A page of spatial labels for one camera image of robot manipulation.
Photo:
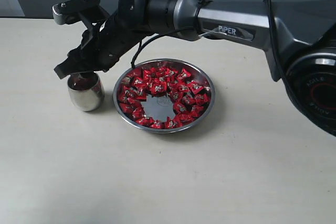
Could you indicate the red candies inside cup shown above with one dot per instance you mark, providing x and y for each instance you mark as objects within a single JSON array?
[{"x": 81, "y": 83}]

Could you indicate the pile of red wrapped candies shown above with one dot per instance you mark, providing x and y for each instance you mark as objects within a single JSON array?
[{"x": 189, "y": 87}]

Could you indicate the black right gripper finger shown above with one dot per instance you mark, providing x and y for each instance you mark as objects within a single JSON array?
[{"x": 66, "y": 68}]

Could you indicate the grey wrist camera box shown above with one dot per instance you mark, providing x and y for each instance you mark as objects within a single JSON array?
[{"x": 67, "y": 12}]

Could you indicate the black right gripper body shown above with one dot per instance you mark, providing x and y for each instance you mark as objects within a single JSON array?
[{"x": 105, "y": 48}]

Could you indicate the stainless steel plate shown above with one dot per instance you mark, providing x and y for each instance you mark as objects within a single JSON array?
[{"x": 162, "y": 127}]

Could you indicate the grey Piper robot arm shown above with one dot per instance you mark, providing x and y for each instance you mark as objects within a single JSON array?
[{"x": 298, "y": 39}]

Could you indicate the stainless steel cup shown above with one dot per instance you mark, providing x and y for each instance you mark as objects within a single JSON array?
[{"x": 87, "y": 100}]

